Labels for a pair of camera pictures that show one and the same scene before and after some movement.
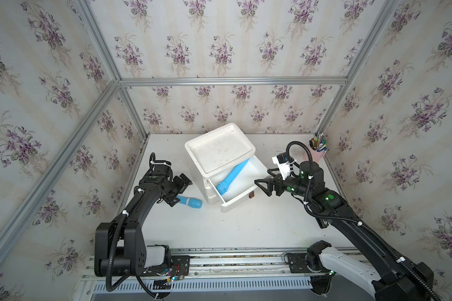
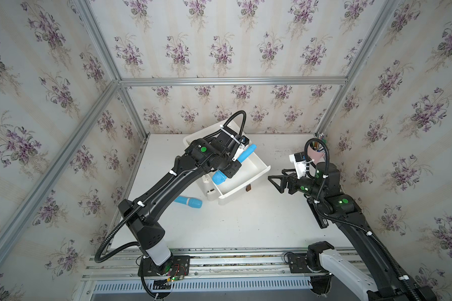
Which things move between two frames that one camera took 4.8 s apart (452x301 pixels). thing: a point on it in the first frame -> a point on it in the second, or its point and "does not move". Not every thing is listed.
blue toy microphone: (190, 202) does not move
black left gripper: (181, 187) -> (232, 171)
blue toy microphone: (222, 187) -> (218, 177)
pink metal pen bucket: (316, 155) does not move
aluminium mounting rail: (246, 264) does not move
